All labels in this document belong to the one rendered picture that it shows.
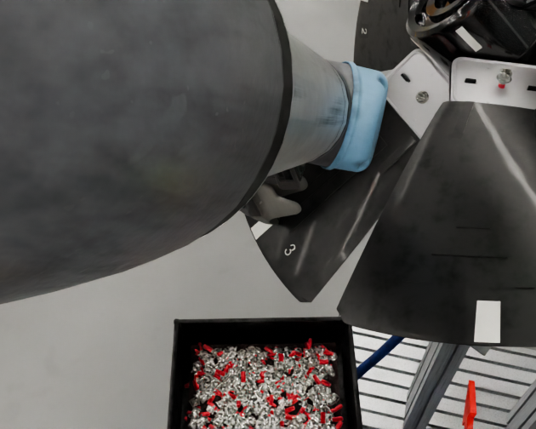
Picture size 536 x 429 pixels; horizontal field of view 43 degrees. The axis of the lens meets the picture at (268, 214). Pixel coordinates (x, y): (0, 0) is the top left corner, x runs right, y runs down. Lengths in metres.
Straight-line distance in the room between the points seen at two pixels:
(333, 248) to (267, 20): 0.62
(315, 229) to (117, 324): 1.15
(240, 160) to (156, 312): 1.72
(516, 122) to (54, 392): 1.43
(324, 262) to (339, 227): 0.04
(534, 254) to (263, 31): 0.41
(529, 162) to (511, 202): 0.05
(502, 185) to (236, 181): 0.43
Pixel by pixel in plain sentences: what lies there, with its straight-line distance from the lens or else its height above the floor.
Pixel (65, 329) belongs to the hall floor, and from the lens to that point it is 1.89.
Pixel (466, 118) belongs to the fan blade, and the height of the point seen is 1.20.
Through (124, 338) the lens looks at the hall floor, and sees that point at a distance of 1.84.
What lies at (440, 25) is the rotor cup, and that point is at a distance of 0.67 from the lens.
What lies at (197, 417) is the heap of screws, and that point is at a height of 0.84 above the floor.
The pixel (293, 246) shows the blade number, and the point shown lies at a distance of 0.79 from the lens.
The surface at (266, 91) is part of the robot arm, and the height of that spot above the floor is 1.51.
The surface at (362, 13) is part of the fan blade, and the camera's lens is 1.04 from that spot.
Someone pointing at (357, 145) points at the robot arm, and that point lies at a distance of 0.46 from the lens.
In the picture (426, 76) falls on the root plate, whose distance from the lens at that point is 0.75.
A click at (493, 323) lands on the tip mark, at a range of 0.51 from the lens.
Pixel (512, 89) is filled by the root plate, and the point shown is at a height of 1.19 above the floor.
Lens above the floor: 1.62
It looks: 53 degrees down
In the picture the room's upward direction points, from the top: straight up
